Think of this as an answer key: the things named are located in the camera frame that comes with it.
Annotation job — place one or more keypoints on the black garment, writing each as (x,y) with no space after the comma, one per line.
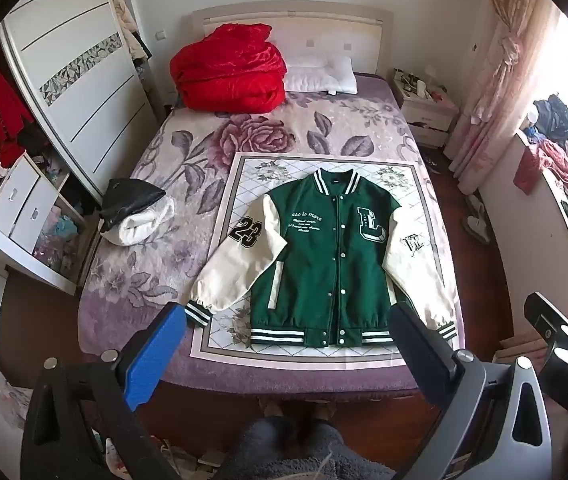
(131,199)

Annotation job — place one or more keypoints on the pink floral curtain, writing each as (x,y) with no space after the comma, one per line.
(504,70)

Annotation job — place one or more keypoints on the white hanging robe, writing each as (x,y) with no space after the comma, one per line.
(127,20)

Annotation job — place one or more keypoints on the person's grey fleece pants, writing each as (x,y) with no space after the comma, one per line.
(289,452)

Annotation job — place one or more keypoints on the green and cream varsity jacket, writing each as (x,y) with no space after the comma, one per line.
(329,260)

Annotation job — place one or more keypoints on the white curved desk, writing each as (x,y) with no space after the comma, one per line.
(529,230)

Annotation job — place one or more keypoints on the person's brown slipper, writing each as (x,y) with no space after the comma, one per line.
(323,411)
(271,406)

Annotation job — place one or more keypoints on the white sliding door wardrobe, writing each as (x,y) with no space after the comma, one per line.
(88,25)

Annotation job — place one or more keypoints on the pile of folded clothes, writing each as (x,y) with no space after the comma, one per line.
(58,237)

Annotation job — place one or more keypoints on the white quilted floral mat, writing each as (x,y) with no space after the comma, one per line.
(254,180)

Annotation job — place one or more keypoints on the white fleece garment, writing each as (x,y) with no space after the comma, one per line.
(138,225)

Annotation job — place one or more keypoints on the white wall socket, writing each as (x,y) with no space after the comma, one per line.
(162,35)

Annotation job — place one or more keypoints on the scattered papers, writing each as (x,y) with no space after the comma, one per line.
(188,455)

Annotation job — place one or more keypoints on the white nightstand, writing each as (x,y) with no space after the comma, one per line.
(426,115)

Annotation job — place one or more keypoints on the white wooden bed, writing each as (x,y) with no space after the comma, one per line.
(304,25)

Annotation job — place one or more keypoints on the pair of white shoes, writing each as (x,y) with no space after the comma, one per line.
(477,217)

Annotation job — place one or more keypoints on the white pillow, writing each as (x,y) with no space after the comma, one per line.
(316,76)

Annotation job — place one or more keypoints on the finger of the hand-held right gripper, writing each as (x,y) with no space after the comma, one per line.
(544,315)

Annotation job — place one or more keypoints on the white wardrobe drawer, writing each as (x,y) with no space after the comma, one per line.
(33,217)
(11,195)

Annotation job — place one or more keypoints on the light wooden boards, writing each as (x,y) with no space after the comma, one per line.
(516,350)

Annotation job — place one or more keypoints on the red quilt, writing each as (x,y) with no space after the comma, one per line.
(231,72)

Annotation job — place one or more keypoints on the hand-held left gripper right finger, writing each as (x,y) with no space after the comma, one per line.
(414,342)

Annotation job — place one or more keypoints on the clutter of small bottles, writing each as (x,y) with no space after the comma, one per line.
(421,85)

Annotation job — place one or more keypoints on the red cloth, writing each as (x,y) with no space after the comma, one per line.
(526,170)

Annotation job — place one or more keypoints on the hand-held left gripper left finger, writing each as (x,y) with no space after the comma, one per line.
(156,355)

